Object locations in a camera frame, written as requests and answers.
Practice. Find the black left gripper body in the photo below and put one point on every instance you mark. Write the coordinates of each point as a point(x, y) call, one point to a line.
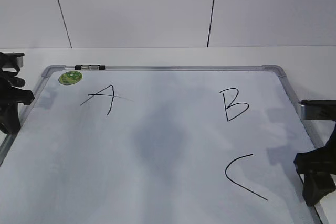
point(11, 88)

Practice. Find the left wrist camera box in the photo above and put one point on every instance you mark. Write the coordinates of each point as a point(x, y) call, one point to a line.
point(12, 61)

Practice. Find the white whiteboard with grey frame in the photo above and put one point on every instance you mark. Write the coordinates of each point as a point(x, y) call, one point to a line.
point(158, 145)

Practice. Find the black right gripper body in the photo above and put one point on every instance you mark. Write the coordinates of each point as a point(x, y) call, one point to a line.
point(321, 160)

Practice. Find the green round magnet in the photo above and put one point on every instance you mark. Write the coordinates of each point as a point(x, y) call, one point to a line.
point(70, 78)

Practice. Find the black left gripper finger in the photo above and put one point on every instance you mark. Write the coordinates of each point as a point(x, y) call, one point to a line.
point(10, 123)

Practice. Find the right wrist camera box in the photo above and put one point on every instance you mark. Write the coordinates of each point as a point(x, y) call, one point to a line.
point(317, 110)

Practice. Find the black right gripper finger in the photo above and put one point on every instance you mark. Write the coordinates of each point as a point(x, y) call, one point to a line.
point(316, 186)

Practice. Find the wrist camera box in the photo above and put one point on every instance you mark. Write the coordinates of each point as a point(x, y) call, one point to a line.
point(12, 61)
point(317, 110)

